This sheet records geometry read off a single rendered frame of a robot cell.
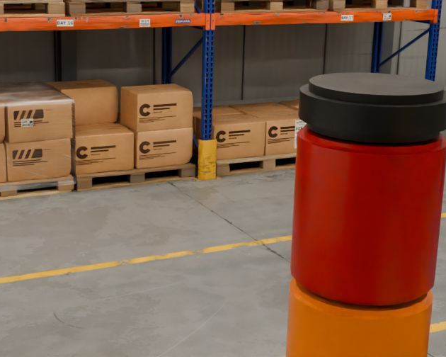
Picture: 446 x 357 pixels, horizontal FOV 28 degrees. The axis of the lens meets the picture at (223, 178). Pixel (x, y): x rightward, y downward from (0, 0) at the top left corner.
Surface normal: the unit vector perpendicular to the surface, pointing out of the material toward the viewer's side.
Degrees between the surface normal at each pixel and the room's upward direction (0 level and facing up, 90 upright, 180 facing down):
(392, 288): 90
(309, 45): 90
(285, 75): 90
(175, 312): 0
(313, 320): 90
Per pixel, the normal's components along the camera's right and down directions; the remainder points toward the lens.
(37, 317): 0.03, -0.96
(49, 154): 0.43, 0.21
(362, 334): -0.02, 0.27
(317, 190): -0.72, 0.17
